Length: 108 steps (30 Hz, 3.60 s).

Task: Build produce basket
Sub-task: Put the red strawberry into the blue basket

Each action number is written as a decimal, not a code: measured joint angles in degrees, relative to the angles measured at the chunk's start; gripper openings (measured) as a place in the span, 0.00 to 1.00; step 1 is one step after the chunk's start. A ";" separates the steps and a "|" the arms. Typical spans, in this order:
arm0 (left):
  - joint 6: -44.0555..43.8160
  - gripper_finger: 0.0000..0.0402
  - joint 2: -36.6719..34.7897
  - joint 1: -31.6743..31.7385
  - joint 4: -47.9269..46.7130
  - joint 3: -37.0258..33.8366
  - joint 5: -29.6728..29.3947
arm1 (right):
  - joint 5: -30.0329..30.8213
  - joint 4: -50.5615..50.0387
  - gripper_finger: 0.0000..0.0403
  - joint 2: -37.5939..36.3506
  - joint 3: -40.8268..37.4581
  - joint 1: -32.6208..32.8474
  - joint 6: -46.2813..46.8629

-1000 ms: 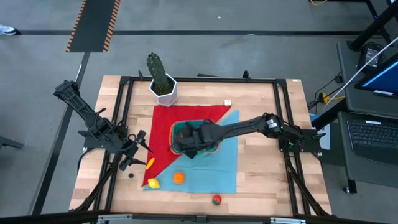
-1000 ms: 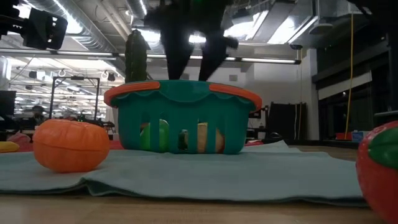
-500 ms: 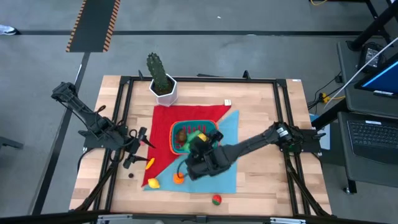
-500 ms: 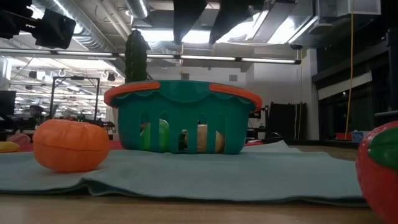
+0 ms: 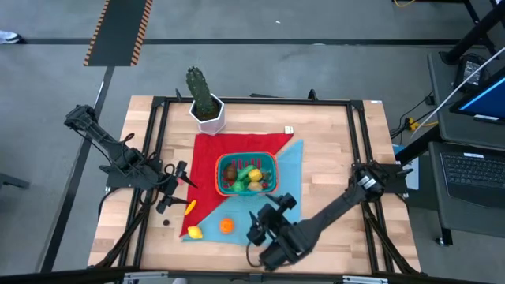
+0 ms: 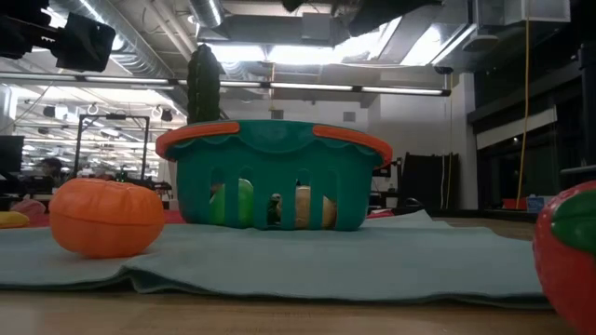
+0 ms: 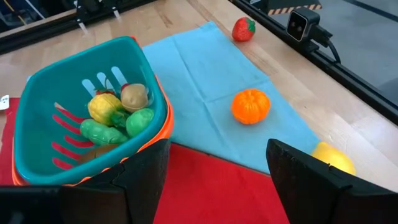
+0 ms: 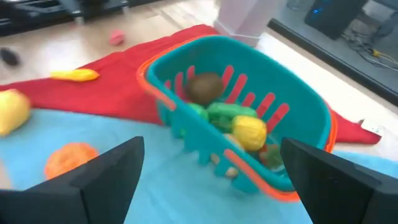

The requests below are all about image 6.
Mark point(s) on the teal plastic toy basket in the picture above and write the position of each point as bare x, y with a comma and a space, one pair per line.
274, 158

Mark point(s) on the green cactus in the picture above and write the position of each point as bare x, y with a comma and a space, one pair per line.
204, 84

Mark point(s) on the person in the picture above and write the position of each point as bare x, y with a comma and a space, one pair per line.
49, 167

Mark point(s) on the white ceiling duct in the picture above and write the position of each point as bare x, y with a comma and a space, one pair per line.
512, 11

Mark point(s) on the green toy pear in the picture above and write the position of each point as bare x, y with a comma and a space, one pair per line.
247, 205

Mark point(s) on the long ceiling light strip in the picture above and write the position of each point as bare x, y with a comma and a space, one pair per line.
307, 86

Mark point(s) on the black aluminium table frame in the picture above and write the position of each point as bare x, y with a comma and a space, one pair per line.
493, 215

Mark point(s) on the large red toy strawberry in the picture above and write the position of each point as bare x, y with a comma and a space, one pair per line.
563, 279

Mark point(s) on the brown toy potato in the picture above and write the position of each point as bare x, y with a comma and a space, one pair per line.
302, 207

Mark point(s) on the grey ceiling vent box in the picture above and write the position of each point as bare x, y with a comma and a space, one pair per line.
316, 25

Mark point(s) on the black metal frame stand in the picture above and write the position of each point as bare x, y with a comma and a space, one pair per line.
112, 117

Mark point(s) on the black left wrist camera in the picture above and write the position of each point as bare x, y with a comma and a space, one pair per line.
86, 42

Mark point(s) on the silver round ceiling duct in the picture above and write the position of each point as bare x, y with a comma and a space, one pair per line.
207, 11
149, 51

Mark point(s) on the black ceiling camera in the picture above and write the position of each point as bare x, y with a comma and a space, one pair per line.
443, 70

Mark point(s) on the blue and white box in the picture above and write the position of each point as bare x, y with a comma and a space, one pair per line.
540, 204

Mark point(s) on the pink toy fruit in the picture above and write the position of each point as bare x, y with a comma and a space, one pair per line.
30, 207

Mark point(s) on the black monitor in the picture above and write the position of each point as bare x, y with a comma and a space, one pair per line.
11, 153

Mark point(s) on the light teal cloth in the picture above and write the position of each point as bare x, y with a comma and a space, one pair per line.
279, 265

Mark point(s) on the orange toy fruit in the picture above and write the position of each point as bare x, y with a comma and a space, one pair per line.
107, 218

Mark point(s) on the red plastic bin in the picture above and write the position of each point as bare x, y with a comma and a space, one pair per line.
512, 204

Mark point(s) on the yellow toy banana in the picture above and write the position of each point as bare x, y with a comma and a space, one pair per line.
14, 220

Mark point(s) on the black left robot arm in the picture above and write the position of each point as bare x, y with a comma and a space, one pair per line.
21, 4

